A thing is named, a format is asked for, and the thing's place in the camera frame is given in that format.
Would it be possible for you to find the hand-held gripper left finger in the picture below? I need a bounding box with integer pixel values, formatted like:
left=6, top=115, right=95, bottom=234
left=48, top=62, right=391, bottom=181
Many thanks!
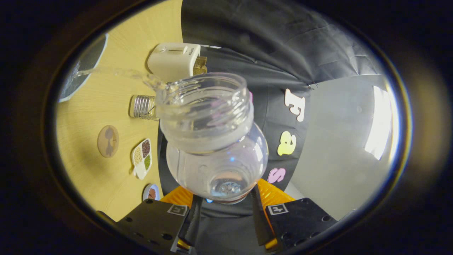
left=97, top=186, right=203, bottom=254

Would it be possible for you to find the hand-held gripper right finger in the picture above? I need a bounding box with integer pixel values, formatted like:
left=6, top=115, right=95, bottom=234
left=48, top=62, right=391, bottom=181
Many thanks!
left=250, top=178, right=339, bottom=253

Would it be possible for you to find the clear glass juice bottle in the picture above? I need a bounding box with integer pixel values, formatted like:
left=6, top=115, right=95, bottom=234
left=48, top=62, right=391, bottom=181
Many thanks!
left=143, top=72, right=269, bottom=205

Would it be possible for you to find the round cork coaster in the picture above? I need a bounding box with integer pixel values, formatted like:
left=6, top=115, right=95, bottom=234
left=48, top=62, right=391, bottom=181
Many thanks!
left=97, top=125, right=119, bottom=158

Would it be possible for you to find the grey-green cup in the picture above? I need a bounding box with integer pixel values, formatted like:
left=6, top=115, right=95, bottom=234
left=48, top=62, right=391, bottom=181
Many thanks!
left=58, top=33, right=109, bottom=103

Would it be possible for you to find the blue plate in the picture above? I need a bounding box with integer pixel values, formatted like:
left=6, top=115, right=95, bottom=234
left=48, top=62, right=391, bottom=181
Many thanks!
left=143, top=183, right=160, bottom=202

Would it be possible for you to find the white divided grain tray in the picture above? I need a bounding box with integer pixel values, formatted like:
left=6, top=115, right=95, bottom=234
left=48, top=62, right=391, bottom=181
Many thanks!
left=132, top=138, right=153, bottom=180

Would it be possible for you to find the wooden table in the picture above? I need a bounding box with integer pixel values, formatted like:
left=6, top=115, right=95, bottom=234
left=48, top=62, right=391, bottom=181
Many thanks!
left=56, top=0, right=184, bottom=222

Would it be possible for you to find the brown toast slice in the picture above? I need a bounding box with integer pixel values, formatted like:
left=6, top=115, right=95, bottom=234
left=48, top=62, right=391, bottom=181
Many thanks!
left=193, top=56, right=208, bottom=75

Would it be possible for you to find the white toaster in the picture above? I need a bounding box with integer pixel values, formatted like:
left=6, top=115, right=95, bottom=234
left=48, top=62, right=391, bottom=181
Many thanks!
left=147, top=42, right=201, bottom=83

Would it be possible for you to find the black backdrop cloth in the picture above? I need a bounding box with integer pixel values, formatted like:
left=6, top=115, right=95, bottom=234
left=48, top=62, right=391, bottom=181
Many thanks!
left=157, top=0, right=385, bottom=255

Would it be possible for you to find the metal wire basket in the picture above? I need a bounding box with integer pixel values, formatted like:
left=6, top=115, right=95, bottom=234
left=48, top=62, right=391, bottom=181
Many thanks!
left=129, top=95, right=160, bottom=121

